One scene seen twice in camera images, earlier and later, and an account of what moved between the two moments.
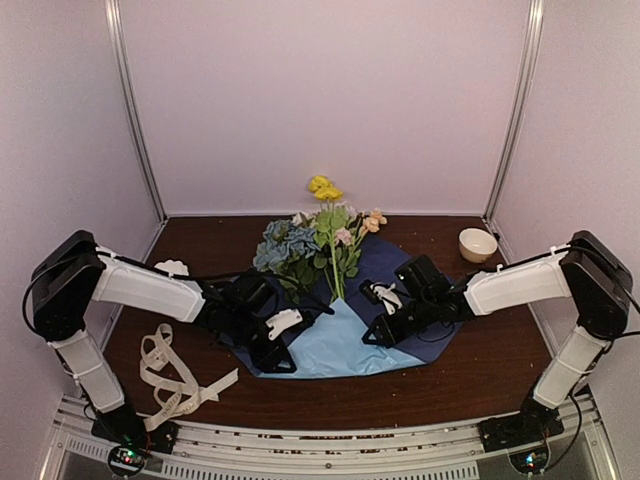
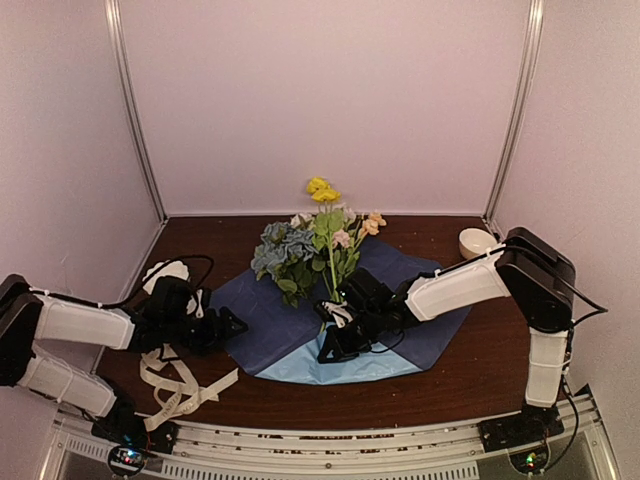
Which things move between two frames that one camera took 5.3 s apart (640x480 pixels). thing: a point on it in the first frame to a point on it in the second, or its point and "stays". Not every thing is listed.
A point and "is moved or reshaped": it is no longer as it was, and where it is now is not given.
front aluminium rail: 583,451 stays
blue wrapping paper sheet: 334,343 is moved or reshaped
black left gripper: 266,360 to 217,337
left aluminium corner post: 114,8 stays
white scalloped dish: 173,266 stays
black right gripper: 392,336 to 339,353
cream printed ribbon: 178,393 stays
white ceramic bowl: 477,245 stays
